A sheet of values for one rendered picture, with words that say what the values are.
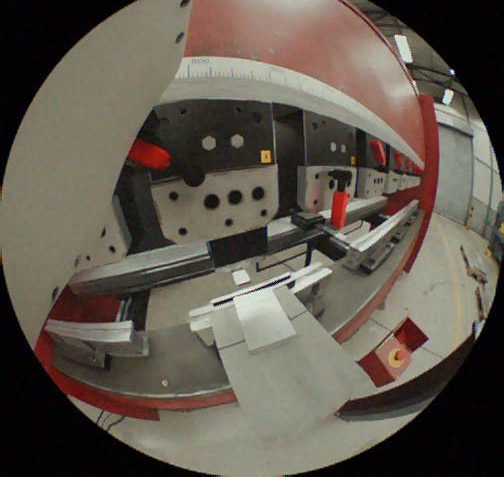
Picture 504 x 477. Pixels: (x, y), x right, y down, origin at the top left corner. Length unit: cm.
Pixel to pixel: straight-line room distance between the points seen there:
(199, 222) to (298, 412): 29
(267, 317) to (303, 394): 15
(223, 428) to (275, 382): 108
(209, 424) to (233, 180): 135
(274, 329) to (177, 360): 27
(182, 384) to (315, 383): 28
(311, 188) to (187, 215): 18
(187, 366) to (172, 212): 36
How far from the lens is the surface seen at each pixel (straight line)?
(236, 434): 131
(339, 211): 25
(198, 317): 37
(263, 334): 28
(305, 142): 23
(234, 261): 25
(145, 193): 75
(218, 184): 17
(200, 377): 41
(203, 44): 24
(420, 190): 222
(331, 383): 28
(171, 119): 18
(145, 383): 48
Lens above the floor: 126
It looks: 24 degrees down
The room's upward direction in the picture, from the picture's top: 5 degrees counter-clockwise
